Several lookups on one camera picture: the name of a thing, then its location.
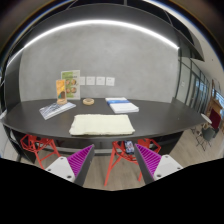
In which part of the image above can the red wire chair middle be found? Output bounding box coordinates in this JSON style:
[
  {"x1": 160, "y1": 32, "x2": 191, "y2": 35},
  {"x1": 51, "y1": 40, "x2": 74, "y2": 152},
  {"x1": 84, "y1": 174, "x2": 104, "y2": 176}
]
[{"x1": 104, "y1": 138, "x2": 161, "y2": 185}]

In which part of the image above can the grey magazine on table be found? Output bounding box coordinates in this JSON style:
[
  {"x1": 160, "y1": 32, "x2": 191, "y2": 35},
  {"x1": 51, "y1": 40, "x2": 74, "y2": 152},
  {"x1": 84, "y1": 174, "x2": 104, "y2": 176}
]
[{"x1": 39, "y1": 102, "x2": 76, "y2": 120}]

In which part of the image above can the orange card on wooden stand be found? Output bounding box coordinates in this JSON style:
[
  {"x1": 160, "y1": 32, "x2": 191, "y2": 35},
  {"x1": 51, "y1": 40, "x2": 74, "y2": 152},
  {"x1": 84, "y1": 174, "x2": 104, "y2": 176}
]
[{"x1": 56, "y1": 79, "x2": 67, "y2": 105}]

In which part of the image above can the curved ceiling light strip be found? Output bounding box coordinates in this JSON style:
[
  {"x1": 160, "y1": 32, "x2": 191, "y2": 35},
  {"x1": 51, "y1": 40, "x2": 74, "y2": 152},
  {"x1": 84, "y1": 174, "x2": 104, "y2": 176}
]
[{"x1": 7, "y1": 20, "x2": 179, "y2": 67}]

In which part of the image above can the dark chair in background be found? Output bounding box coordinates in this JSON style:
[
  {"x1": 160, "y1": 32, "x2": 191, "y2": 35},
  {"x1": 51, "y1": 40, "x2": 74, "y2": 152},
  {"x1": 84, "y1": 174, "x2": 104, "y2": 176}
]
[{"x1": 196, "y1": 127, "x2": 215, "y2": 150}]

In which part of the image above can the round wooden tape dispenser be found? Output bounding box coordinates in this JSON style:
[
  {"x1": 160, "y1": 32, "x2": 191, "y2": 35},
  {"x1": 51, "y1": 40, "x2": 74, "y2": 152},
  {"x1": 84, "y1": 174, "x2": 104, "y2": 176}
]
[{"x1": 83, "y1": 98, "x2": 95, "y2": 106}]

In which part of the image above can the black curved table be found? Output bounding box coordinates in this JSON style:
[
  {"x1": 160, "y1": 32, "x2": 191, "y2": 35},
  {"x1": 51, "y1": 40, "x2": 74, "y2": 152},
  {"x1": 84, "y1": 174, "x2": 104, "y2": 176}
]
[{"x1": 1, "y1": 97, "x2": 208, "y2": 164}]

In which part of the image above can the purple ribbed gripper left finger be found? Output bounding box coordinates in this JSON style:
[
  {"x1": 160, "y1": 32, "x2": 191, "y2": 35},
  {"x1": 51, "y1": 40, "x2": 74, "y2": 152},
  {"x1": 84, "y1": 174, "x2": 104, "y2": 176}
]
[{"x1": 46, "y1": 145, "x2": 95, "y2": 186}]

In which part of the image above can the red wire chair left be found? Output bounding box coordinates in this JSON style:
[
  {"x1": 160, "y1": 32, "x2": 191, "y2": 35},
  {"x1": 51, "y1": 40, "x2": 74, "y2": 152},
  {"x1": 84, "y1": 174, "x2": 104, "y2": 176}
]
[{"x1": 20, "y1": 134, "x2": 60, "y2": 168}]

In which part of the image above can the red wire chair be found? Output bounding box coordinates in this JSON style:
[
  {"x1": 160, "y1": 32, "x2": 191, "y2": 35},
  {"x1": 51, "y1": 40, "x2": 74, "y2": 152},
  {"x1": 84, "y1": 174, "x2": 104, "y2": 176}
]
[
  {"x1": 20, "y1": 134, "x2": 60, "y2": 168},
  {"x1": 104, "y1": 138, "x2": 161, "y2": 185}
]

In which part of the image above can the stack of white-blue books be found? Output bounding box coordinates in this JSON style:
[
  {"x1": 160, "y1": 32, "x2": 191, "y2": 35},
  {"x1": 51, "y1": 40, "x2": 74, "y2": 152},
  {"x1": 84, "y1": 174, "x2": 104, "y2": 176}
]
[{"x1": 106, "y1": 97, "x2": 139, "y2": 114}]

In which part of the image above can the green white poster sign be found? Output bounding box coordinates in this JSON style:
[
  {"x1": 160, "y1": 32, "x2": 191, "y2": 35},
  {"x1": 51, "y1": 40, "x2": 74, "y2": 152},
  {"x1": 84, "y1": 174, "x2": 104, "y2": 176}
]
[{"x1": 61, "y1": 70, "x2": 80, "y2": 100}]

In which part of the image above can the white wall socket plate row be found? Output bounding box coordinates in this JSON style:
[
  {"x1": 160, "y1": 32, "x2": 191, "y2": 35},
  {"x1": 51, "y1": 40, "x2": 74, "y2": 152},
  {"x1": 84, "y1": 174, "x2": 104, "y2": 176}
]
[{"x1": 80, "y1": 76, "x2": 115, "y2": 86}]

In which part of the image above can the cream folded towel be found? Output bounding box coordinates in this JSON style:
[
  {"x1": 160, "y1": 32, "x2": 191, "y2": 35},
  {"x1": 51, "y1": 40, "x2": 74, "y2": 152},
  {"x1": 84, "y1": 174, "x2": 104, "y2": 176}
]
[{"x1": 69, "y1": 114, "x2": 135, "y2": 136}]

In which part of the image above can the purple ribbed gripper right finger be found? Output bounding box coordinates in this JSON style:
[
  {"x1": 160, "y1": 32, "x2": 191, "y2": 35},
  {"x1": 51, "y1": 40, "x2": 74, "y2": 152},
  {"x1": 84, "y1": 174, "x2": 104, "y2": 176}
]
[{"x1": 135, "y1": 144, "x2": 182, "y2": 184}]

